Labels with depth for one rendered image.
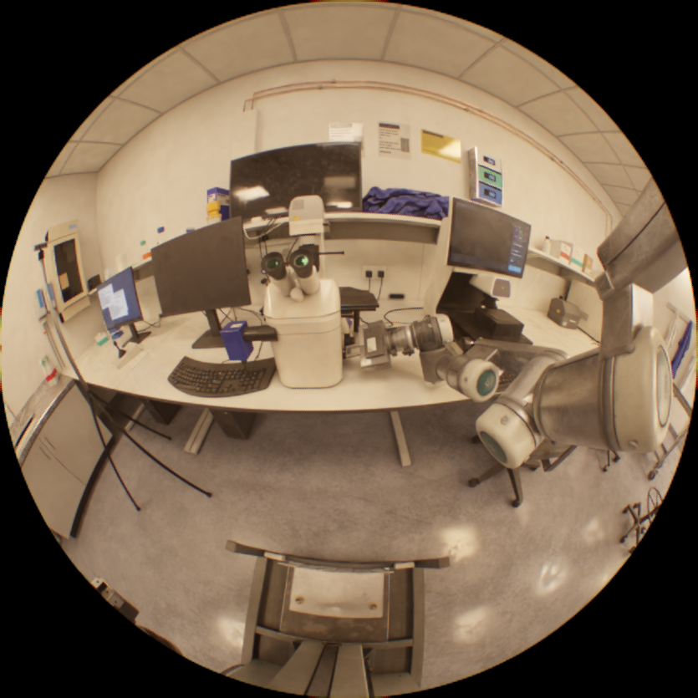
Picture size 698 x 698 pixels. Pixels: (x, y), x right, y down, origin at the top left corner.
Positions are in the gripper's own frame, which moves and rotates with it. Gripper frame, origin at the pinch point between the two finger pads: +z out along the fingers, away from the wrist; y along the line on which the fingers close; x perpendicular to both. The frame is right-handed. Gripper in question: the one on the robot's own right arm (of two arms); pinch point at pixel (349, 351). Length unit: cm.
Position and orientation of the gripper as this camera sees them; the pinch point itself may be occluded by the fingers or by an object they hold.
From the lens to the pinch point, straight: 62.3
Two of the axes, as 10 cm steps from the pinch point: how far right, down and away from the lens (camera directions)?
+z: -9.1, 2.1, 3.6
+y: -0.4, -9.0, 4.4
